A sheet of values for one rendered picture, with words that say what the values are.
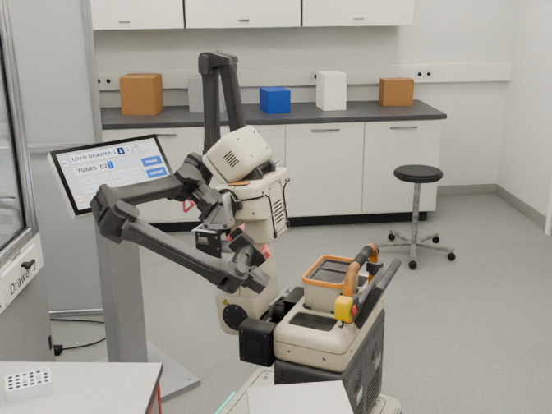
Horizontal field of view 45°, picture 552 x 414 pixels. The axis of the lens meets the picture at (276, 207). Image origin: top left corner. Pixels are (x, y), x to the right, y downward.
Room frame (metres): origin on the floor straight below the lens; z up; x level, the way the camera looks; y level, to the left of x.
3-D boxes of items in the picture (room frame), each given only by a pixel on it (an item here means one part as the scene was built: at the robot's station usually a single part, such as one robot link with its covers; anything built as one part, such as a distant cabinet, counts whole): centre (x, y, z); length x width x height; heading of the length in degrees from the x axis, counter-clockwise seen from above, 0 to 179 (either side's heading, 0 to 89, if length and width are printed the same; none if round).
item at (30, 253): (2.21, 0.93, 0.87); 0.29 x 0.02 x 0.11; 178
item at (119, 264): (2.84, 0.71, 0.51); 0.50 x 0.45 x 1.02; 41
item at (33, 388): (1.63, 0.71, 0.78); 0.12 x 0.08 x 0.04; 112
